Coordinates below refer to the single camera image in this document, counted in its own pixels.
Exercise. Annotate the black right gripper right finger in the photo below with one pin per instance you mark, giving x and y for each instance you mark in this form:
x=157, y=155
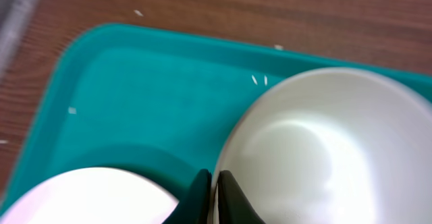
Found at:
x=233, y=205

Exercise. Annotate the light green bowl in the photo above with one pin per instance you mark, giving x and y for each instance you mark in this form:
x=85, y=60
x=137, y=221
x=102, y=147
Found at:
x=334, y=145

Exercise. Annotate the grey dishwasher rack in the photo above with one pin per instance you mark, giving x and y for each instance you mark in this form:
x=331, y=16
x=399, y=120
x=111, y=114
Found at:
x=15, y=17

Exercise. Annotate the teal plastic tray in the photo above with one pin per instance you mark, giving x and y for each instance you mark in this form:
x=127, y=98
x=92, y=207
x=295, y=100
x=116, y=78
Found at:
x=156, y=103

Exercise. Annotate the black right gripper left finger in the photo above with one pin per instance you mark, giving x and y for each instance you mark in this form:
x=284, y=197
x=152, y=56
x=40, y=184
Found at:
x=194, y=207

